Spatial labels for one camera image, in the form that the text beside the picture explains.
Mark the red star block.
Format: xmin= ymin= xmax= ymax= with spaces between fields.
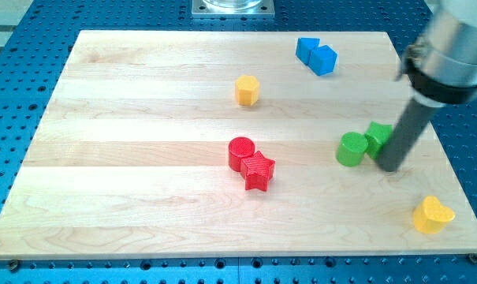
xmin=240 ymin=151 xmax=275 ymax=192

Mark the light wooden board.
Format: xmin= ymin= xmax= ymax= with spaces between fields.
xmin=0 ymin=30 xmax=477 ymax=260

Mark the green star block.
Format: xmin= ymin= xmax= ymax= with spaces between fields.
xmin=364 ymin=121 xmax=393 ymax=159

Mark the blue pentagon block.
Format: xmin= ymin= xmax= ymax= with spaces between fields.
xmin=295 ymin=37 xmax=320 ymax=65

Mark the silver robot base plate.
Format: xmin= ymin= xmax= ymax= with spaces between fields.
xmin=190 ymin=0 xmax=275 ymax=19

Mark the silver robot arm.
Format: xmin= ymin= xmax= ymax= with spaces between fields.
xmin=376 ymin=0 xmax=477 ymax=172

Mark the blue perforated table plate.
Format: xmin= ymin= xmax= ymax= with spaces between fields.
xmin=0 ymin=0 xmax=477 ymax=283

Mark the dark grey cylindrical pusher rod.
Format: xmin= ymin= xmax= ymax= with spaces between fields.
xmin=375 ymin=97 xmax=440 ymax=172

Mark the yellow heart block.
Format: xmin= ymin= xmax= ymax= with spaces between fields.
xmin=412 ymin=196 xmax=456 ymax=234

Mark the red cylinder block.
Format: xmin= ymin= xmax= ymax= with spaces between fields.
xmin=228 ymin=136 xmax=255 ymax=172

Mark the blue cube block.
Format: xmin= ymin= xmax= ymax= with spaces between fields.
xmin=308 ymin=45 xmax=337 ymax=76

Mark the green cylinder block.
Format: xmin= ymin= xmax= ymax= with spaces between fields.
xmin=336 ymin=132 xmax=368 ymax=167

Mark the yellow hexagon block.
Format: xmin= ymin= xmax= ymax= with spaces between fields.
xmin=235 ymin=75 xmax=260 ymax=106

